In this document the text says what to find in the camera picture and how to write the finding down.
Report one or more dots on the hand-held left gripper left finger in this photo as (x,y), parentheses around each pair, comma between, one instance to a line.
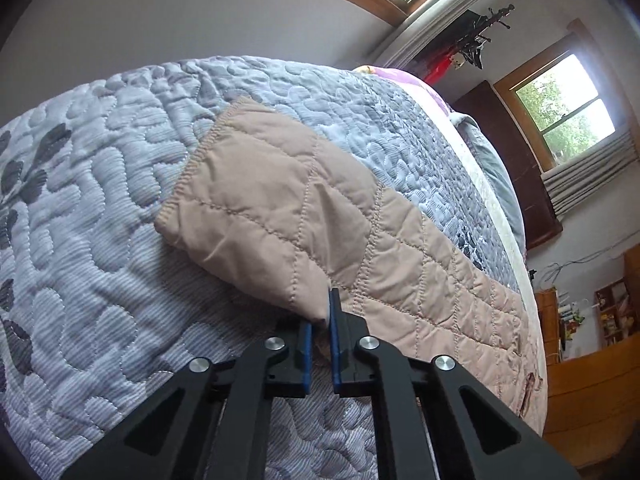
(304,355)

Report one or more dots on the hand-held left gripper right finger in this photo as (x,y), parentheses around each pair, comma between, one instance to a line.
(335,355)

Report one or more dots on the tan quilted jacket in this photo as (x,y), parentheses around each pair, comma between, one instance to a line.
(280,200)

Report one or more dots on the wooden desk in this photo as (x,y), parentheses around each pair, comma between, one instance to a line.
(547,320)

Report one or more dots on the grey pillow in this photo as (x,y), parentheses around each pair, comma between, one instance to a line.
(492,175)

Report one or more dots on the grey quilted bedspread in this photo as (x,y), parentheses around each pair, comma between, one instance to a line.
(100,210)

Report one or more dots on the wooden wardrobe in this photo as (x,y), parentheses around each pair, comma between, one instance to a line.
(590,390)

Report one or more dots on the dark brown headboard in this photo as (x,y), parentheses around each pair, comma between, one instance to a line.
(505,150)

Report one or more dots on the pink purple blanket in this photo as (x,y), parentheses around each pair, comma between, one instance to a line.
(400,77)

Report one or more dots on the striped beige curtain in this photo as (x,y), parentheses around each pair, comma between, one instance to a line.
(590,175)

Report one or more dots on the black coat rack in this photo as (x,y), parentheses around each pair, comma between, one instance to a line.
(470,40)

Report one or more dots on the light sheer curtain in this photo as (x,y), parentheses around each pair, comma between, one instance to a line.
(425,15)

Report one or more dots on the wooden wall shelf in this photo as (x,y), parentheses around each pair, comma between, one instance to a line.
(612,310)

